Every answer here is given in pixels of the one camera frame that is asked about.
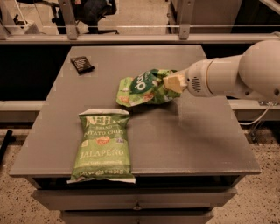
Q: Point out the black office chair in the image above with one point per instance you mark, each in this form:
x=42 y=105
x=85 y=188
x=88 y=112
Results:
x=90 y=12

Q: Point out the grey drawer cabinet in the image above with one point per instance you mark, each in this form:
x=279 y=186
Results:
x=187 y=155

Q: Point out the small black snack packet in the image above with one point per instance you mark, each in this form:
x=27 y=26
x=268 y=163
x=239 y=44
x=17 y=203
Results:
x=82 y=65

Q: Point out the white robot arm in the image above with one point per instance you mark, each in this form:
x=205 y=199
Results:
x=254 y=75

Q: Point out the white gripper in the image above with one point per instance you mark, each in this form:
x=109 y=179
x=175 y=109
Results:
x=194 y=79

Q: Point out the brass drawer knob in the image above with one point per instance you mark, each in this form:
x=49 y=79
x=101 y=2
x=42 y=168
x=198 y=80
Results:
x=137 y=207

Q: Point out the green jalapeno chip bag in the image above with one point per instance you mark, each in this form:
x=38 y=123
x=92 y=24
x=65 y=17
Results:
x=103 y=153

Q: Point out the green rice chip bag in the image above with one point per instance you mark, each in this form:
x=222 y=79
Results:
x=146 y=88

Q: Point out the grey metal frame rail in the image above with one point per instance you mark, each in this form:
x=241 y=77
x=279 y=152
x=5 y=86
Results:
x=141 y=21

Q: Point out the black rod on floor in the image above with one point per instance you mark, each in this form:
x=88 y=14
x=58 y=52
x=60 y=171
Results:
x=9 y=138

